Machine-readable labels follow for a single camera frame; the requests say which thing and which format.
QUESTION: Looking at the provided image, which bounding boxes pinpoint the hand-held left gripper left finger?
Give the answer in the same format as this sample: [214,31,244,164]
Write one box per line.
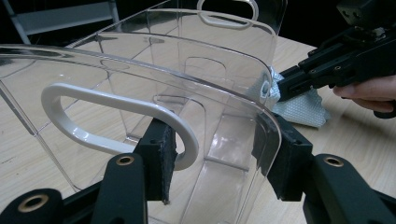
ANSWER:
[134,117,179,205]

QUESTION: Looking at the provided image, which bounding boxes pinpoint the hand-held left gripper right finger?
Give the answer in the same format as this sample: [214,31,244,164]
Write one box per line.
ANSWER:
[251,112,314,202]

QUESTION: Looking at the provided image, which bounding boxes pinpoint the light blue cleaning cloth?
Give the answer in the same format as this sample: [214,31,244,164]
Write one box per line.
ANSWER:
[268,65,332,129]

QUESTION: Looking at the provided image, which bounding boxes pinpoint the clear plastic divided organizer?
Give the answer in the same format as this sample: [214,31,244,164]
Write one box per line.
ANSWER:
[0,0,290,224]

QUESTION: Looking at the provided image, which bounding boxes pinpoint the white metal stand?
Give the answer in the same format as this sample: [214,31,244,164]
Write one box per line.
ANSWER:
[2,0,121,45]

